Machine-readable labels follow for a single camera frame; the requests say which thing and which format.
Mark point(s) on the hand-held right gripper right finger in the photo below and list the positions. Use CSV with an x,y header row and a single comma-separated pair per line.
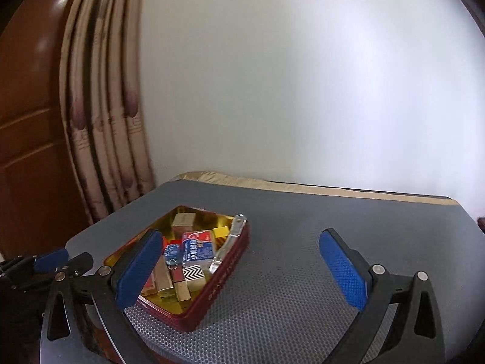
x,y
343,269

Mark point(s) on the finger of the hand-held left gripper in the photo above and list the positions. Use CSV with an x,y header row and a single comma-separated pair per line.
x,y
49,259
77,263

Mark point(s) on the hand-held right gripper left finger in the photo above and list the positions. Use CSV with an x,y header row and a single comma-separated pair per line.
x,y
138,269

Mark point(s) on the pink block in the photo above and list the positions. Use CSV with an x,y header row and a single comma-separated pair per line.
x,y
177,274

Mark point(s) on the red block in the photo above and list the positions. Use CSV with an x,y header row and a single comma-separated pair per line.
x,y
175,241

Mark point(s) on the beige block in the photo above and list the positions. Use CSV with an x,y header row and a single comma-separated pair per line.
x,y
182,291

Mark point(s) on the black white zigzag eraser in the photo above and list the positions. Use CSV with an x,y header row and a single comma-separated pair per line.
x,y
195,273

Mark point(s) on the blue and red box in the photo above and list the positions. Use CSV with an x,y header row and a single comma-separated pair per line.
x,y
197,252

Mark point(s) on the white box red print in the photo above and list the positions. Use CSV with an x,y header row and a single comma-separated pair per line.
x,y
183,223

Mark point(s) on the red tin box gold inside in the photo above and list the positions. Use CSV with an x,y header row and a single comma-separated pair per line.
x,y
219,284

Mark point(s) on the yellow block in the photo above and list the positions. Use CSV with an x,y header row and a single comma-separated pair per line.
x,y
221,232

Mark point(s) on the grey textured mat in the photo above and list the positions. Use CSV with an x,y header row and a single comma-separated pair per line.
x,y
284,273

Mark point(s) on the brown wooden door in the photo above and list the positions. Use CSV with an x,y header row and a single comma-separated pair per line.
x,y
30,121

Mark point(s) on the beige patterned curtain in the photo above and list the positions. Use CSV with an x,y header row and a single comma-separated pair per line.
x,y
106,121

